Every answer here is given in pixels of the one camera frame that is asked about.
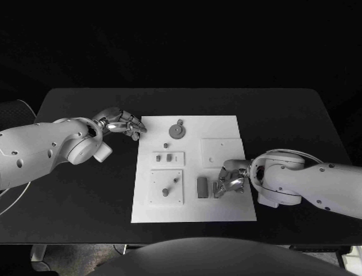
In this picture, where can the wide long grey block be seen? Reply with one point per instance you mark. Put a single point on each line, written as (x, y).
(202, 187)

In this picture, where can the small grey gear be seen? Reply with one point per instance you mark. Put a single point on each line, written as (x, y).
(179, 122)

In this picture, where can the white table leg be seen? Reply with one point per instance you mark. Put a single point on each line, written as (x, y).
(38, 252)

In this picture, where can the large grey plug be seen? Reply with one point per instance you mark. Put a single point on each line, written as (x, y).
(169, 157)

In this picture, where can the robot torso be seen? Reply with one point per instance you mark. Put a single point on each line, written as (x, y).
(218, 258)

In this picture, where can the black mesh chair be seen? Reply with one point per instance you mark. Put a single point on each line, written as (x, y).
(3, 116)

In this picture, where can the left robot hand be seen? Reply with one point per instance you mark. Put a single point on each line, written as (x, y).
(119, 126)

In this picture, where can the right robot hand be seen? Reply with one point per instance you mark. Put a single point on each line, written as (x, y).
(235, 183)

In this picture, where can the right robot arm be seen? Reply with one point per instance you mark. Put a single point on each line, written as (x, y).
(323, 187)

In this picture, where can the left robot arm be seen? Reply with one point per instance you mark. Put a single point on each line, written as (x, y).
(28, 151)

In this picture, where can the white task board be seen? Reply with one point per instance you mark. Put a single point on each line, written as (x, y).
(192, 209)

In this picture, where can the narrow long grey block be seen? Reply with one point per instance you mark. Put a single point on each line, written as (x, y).
(214, 187)

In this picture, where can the short grey peg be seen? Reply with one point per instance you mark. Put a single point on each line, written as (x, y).
(166, 145)

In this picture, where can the large grey gear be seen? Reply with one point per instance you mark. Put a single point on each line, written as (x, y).
(178, 132)

